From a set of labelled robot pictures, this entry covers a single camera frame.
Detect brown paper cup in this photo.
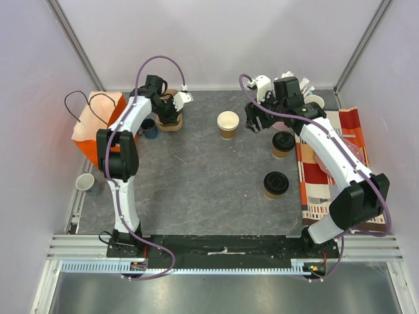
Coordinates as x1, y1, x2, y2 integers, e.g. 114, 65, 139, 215
217, 111, 240, 140
264, 188, 286, 200
272, 145, 294, 159

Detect black cup lid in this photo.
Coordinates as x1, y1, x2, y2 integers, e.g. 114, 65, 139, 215
272, 131, 295, 152
263, 171, 289, 196

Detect orange paper bag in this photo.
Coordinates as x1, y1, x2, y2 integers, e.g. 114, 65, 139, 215
71, 92, 127, 168

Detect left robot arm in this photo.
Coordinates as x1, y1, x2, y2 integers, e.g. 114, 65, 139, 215
96, 75, 183, 258

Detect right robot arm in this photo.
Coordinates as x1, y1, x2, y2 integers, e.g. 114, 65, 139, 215
240, 77, 392, 258

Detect pink straw holder cup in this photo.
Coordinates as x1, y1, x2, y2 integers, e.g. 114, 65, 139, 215
272, 122, 289, 131

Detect cardboard cup carrier stack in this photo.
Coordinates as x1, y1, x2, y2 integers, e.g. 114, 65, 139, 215
156, 89, 183, 132

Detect dark blue mug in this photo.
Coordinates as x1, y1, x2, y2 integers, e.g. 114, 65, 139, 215
140, 118, 158, 140

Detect light blue cup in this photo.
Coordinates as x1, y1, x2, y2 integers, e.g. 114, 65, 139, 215
304, 94, 325, 109

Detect patterned orange cloth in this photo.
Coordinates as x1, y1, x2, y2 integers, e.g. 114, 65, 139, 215
295, 107, 369, 226

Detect pink dotted plate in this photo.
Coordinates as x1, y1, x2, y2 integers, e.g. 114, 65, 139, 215
316, 137, 365, 174

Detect small white grey cup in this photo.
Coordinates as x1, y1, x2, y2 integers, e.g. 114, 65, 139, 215
75, 173, 100, 195

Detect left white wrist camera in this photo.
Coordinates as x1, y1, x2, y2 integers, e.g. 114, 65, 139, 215
173, 84, 193, 112

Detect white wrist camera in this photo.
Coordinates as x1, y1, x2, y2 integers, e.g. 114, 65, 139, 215
173, 84, 193, 112
247, 75, 272, 104

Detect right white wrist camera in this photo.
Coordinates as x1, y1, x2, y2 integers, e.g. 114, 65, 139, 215
247, 75, 272, 104

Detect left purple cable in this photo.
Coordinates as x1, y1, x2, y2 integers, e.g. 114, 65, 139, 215
103, 55, 189, 281

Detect purple cable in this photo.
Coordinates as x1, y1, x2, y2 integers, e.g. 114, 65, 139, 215
238, 73, 393, 283
103, 55, 189, 281

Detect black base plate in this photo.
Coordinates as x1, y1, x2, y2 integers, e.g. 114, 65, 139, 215
101, 235, 339, 269

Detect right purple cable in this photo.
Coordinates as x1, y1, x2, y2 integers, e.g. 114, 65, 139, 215
238, 73, 393, 283

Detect aluminium cable duct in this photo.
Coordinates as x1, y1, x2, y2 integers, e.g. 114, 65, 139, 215
60, 260, 311, 275

